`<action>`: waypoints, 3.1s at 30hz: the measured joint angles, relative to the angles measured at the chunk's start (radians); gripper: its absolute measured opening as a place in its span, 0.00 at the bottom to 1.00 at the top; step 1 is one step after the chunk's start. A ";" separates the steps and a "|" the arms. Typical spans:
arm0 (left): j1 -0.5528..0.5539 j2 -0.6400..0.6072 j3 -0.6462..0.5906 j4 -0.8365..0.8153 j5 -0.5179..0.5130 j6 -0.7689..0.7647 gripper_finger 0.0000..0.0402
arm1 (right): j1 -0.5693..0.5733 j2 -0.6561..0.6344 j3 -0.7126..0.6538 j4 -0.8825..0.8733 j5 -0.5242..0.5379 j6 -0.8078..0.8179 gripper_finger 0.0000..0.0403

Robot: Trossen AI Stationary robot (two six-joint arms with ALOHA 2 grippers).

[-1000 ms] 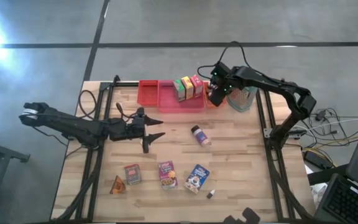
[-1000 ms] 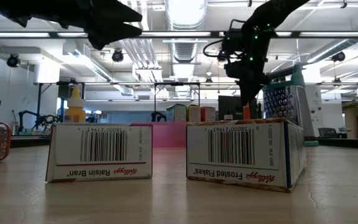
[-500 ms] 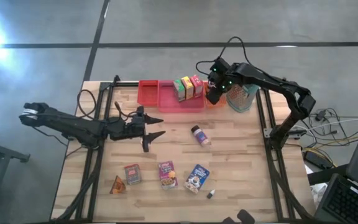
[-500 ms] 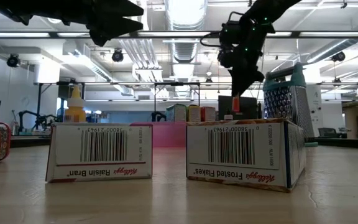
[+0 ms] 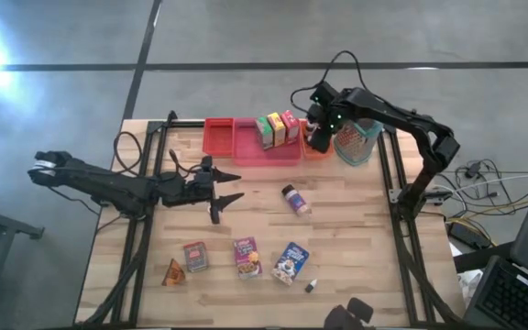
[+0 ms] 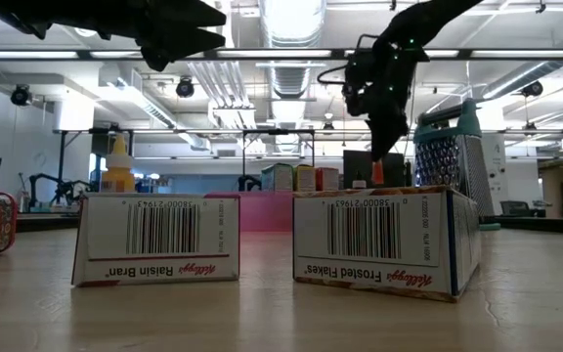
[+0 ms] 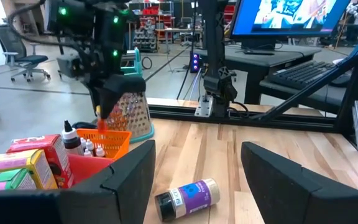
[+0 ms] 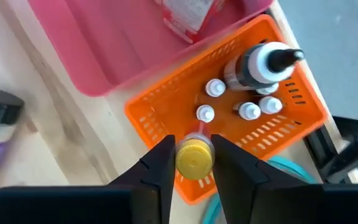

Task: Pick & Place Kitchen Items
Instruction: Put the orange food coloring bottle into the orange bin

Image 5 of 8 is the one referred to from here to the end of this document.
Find metal box grater teal handle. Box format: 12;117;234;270
333;117;384;168

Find spice jar purple label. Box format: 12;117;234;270
280;183;313;217

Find green Apple Jacks cereal box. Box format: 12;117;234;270
255;115;275;151

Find red mini cereal box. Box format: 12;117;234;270
280;109;302;145

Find blue Frosted Flakes box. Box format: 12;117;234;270
270;241;311;287

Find black aluminium table frame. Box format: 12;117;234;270
75;109;465;329

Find silver mounting bracket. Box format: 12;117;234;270
386;186;406;205

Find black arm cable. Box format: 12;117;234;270
289;49;371;116
112;130;204;179

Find black power brick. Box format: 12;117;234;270
446;221;493;251

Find purple Raisin Bran box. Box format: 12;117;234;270
233;236;264;281

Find orange snack bag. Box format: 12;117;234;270
160;257;187;288

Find red plastic basket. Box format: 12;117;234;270
202;117;236;159

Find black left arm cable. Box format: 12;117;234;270
112;130;204;179

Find grey laptop black keyboard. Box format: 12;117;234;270
463;214;528;330

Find pink plastic tray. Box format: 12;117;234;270
232;116;303;167

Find patterned red blue box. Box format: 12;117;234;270
182;241;210;274

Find yellow mini cereal box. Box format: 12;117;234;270
266;112;288;148

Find black power adapter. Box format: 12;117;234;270
464;160;484;180

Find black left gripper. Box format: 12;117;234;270
181;155;246;226

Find white cable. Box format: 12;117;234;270
433;171;528;194

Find orange plastic basket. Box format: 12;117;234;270
299;119;336;162

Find white crumpled bag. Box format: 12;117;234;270
456;269;483;306

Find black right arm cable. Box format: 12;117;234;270
289;49;371;116

